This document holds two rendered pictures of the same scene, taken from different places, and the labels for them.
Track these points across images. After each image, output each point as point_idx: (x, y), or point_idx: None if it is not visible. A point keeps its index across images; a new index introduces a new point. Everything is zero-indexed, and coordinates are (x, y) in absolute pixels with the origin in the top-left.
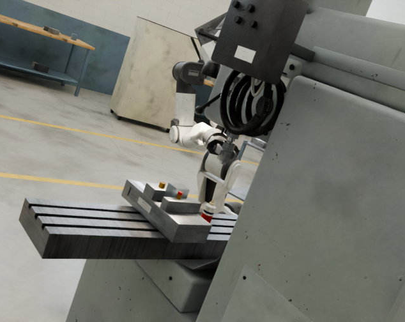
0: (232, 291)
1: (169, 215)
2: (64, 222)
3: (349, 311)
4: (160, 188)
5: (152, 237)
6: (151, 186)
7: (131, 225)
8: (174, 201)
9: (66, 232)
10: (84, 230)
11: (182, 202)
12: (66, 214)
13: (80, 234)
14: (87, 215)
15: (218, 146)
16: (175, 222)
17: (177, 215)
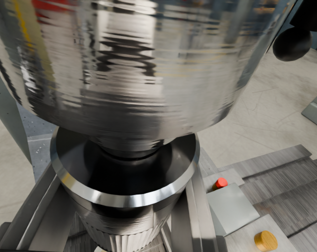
0: None
1: (216, 167)
2: (307, 168)
3: None
4: (260, 229)
5: (218, 168)
6: (280, 228)
7: (248, 192)
8: (222, 171)
9: (293, 149)
10: (284, 158)
11: (208, 176)
12: None
13: (282, 149)
14: (302, 195)
15: (203, 181)
16: (206, 153)
17: (202, 172)
